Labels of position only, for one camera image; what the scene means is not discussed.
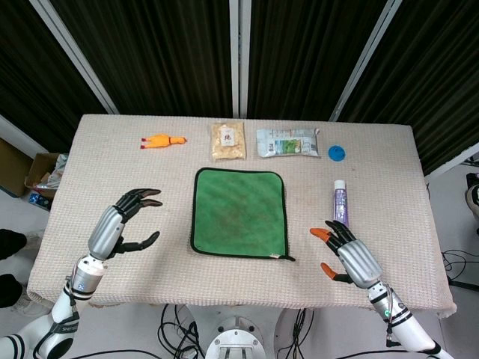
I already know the purple white toothpaste tube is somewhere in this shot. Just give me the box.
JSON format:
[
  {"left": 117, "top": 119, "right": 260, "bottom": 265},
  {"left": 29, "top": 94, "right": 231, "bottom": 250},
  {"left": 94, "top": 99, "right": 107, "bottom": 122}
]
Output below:
[{"left": 332, "top": 179, "right": 351, "bottom": 229}]

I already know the large brown cardboard box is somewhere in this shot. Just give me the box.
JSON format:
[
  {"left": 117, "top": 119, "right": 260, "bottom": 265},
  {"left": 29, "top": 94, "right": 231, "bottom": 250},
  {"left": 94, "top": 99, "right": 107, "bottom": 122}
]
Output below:
[{"left": 0, "top": 137, "right": 34, "bottom": 198}]

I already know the silver pouch with green print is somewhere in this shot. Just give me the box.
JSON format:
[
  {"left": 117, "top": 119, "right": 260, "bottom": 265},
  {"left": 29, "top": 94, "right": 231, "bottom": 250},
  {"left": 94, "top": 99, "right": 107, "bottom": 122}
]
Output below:
[{"left": 255, "top": 128, "right": 322, "bottom": 159}]

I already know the right silver orange-tipped robot hand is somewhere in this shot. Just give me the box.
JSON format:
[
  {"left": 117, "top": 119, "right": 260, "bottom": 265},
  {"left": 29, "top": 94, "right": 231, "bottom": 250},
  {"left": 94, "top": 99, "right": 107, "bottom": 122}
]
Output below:
[{"left": 309, "top": 219, "right": 383, "bottom": 289}]

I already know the white metal frame post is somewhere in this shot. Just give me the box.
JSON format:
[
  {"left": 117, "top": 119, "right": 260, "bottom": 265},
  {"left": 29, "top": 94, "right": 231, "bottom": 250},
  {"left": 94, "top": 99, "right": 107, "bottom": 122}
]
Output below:
[
  {"left": 329, "top": 0, "right": 403, "bottom": 122},
  {"left": 29, "top": 0, "right": 120, "bottom": 115},
  {"left": 228, "top": 0, "right": 251, "bottom": 117}
]

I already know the beige waffle tablecloth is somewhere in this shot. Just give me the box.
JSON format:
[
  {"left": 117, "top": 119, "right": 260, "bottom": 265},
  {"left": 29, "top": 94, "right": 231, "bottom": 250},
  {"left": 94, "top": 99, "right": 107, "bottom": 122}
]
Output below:
[{"left": 26, "top": 114, "right": 458, "bottom": 319}]

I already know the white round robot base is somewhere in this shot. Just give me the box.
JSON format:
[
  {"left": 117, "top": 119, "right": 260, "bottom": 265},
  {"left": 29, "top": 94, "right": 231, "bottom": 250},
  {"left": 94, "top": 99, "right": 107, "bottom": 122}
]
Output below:
[{"left": 185, "top": 303, "right": 300, "bottom": 359}]

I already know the green cloth with black trim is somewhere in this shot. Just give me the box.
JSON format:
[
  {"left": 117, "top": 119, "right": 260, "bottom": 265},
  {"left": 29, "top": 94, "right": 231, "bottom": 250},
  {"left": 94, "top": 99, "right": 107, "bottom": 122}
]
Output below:
[{"left": 190, "top": 167, "right": 296, "bottom": 262}]

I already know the orange rubber chicken toy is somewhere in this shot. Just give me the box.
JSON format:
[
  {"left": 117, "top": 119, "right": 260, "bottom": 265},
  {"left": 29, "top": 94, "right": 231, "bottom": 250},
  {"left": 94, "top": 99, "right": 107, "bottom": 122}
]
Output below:
[{"left": 140, "top": 133, "right": 188, "bottom": 150}]

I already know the black floor cable bundle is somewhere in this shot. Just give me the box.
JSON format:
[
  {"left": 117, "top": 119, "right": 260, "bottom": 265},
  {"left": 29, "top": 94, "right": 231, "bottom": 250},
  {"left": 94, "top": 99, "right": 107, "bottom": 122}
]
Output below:
[
  {"left": 159, "top": 303, "right": 206, "bottom": 359},
  {"left": 440, "top": 248, "right": 479, "bottom": 292},
  {"left": 278, "top": 307, "right": 317, "bottom": 359}
]

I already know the clear bag of beige snacks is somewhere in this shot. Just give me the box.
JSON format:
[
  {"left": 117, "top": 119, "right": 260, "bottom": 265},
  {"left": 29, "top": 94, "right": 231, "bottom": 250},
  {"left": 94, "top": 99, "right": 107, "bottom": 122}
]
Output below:
[{"left": 208, "top": 120, "right": 248, "bottom": 162}]

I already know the black pleated curtain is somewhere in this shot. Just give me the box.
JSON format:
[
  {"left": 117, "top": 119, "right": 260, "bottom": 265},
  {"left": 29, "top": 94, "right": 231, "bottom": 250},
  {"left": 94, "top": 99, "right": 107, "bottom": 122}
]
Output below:
[
  {"left": 0, "top": 0, "right": 109, "bottom": 154},
  {"left": 50, "top": 0, "right": 235, "bottom": 116},
  {"left": 246, "top": 0, "right": 386, "bottom": 120},
  {"left": 338, "top": 0, "right": 479, "bottom": 175}
]

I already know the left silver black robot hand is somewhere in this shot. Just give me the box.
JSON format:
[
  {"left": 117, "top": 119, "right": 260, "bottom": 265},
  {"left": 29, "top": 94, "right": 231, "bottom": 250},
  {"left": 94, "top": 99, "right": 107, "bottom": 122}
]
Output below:
[{"left": 86, "top": 188, "right": 164, "bottom": 262}]

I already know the blue round plastic lid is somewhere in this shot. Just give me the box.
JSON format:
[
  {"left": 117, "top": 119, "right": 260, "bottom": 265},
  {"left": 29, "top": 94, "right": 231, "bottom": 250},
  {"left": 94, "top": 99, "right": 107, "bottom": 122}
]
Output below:
[{"left": 327, "top": 144, "right": 348, "bottom": 163}]

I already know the open cardboard box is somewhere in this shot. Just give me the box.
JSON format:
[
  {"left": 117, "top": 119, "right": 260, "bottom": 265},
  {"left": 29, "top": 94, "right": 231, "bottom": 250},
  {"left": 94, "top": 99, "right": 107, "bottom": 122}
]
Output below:
[{"left": 24, "top": 152, "right": 63, "bottom": 200}]

